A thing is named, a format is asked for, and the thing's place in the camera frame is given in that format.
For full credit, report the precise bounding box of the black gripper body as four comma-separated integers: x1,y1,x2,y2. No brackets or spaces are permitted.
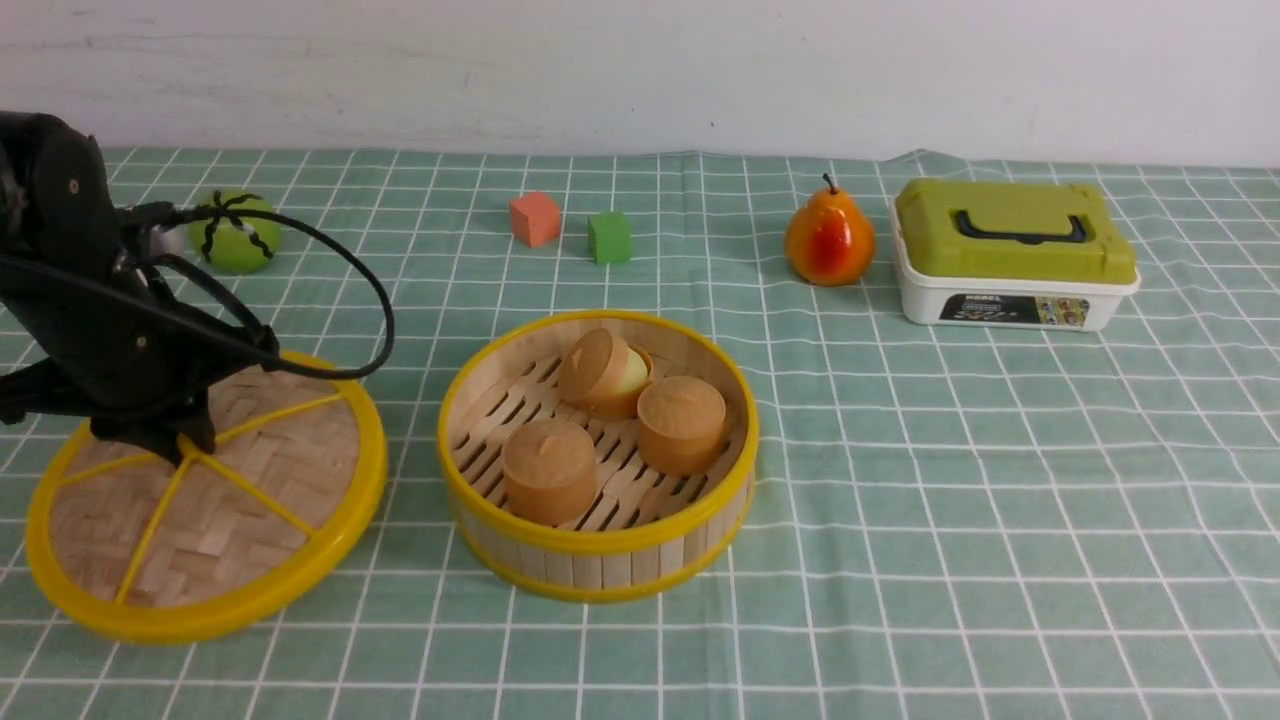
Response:
3,290,256,441

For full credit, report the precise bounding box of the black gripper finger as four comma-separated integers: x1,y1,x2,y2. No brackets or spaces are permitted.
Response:
115,425,184,468

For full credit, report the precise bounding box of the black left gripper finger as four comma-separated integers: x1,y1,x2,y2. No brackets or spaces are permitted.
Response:
178,405,218,454

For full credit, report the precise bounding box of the yellow bamboo steamer lid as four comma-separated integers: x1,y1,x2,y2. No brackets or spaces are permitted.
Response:
26,368,388,644

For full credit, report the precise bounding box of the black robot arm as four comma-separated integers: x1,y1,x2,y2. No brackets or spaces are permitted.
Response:
1,111,279,465

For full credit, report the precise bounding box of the yellow bamboo steamer basket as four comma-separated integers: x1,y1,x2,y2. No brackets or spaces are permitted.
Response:
436,309,760,603

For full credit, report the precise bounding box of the green toy watermelon ball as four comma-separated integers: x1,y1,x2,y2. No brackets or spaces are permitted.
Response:
187,188,282,275

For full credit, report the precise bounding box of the brown bun left front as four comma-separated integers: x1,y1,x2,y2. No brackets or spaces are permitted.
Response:
500,418,598,527

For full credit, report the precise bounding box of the orange foam cube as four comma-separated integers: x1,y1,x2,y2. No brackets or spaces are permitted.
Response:
508,191,562,249

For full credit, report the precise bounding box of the brown bun tipped back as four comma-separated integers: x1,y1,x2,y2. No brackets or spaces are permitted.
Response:
557,328,653,421

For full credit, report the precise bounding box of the green foam cube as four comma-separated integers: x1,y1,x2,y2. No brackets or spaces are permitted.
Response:
588,211,634,265

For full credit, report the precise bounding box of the brown bun right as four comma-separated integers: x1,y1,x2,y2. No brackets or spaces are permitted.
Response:
636,375,727,477

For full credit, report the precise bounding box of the orange red toy pear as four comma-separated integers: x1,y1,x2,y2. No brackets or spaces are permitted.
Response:
783,172,877,287

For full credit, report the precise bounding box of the green checkered tablecloth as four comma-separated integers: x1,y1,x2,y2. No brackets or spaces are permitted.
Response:
3,149,1279,719

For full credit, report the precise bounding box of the green lidded white box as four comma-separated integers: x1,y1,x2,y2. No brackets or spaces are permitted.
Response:
890,177,1140,332

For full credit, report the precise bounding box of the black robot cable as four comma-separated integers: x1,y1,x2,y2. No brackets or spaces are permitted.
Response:
0,202,396,382

